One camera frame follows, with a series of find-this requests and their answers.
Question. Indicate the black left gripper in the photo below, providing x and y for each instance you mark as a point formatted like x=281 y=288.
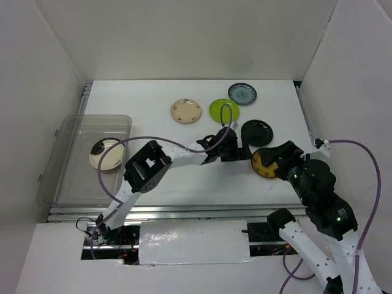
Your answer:
x=241 y=154

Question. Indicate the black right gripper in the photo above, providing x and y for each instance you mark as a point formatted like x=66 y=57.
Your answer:
x=289 y=150

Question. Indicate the glossy black plate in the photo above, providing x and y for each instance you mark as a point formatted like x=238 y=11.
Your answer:
x=257 y=133

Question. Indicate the yellow brown plate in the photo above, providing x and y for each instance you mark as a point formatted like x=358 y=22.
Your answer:
x=263 y=171

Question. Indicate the blue white plate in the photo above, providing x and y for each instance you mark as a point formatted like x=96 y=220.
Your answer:
x=242 y=94

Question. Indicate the lime green plate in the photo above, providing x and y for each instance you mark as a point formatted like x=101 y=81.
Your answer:
x=220 y=110

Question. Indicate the cream floral plate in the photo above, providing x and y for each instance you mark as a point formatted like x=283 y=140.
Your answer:
x=185 y=111

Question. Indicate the cream plate black patch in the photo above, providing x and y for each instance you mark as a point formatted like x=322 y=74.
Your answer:
x=113 y=158

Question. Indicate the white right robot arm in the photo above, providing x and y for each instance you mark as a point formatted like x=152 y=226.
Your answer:
x=347 y=271

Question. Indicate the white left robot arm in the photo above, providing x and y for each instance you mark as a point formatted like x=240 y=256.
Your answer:
x=145 y=169

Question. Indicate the clear plastic bin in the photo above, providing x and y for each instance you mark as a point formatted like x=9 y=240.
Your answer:
x=69 y=179

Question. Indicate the white cover panel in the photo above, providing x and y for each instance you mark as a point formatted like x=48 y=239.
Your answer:
x=193 y=242

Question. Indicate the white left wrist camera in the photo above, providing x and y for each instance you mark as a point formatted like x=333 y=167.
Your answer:
x=234 y=125

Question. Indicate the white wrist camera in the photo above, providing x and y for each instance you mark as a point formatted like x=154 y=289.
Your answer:
x=234 y=125
x=321 y=149

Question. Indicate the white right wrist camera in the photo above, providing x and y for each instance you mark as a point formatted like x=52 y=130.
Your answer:
x=321 y=149

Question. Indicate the aluminium front rail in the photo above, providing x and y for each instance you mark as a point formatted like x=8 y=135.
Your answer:
x=158 y=213

